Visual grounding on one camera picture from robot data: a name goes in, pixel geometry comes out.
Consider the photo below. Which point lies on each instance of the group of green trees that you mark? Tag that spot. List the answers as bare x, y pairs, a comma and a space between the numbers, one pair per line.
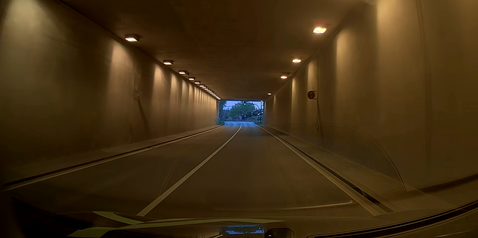
242, 111

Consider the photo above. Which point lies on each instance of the traffic light on pole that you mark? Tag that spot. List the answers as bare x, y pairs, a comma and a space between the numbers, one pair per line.
260, 113

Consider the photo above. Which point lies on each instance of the grey asphalt road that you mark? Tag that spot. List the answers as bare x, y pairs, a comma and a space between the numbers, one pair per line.
257, 170

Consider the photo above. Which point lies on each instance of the road markings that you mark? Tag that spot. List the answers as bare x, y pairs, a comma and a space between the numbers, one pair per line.
194, 170

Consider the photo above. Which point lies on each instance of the row of tunnel ceiling lamps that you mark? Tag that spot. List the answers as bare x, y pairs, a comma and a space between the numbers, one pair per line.
131, 38
319, 29

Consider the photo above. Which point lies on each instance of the car's own bonnet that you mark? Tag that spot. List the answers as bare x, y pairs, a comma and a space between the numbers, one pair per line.
239, 226

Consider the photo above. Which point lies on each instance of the raised concrete walkway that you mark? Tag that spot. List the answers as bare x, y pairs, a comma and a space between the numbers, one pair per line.
347, 163
112, 150

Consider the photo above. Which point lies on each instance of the concrete tunnel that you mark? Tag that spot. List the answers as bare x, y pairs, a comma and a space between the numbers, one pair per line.
74, 92

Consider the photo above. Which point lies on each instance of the round red wall box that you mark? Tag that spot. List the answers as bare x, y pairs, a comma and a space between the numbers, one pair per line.
311, 95

